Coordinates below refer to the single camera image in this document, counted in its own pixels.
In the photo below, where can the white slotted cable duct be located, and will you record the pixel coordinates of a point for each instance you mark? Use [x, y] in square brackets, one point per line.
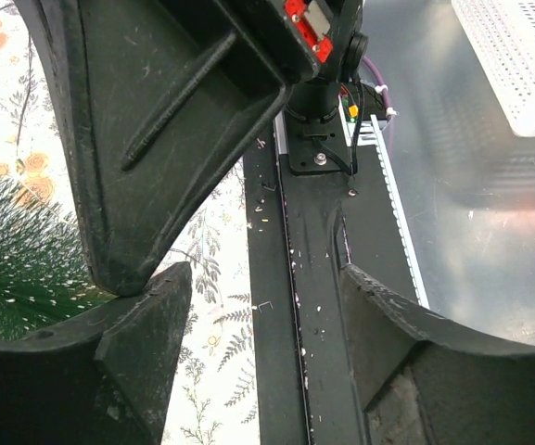
[398, 212]

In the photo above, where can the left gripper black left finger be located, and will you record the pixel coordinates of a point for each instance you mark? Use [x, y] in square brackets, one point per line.
[102, 377]

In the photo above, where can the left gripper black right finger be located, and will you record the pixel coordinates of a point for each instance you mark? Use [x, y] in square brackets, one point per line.
[425, 379]

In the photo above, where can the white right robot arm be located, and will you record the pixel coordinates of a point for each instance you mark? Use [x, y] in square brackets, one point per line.
[318, 120]

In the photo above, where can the small green christmas tree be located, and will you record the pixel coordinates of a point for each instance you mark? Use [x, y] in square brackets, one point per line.
[43, 276]

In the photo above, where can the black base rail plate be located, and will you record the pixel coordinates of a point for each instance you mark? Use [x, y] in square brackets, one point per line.
[301, 231]

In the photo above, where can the floral patterned table mat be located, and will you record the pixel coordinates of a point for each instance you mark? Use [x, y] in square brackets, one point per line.
[155, 102]

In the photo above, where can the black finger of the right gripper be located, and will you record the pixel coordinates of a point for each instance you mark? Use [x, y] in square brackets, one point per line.
[155, 102]

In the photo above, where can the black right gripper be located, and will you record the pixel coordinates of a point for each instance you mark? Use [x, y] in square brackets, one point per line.
[307, 39]

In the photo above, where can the white perforated box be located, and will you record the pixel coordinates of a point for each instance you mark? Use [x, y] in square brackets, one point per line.
[502, 34]

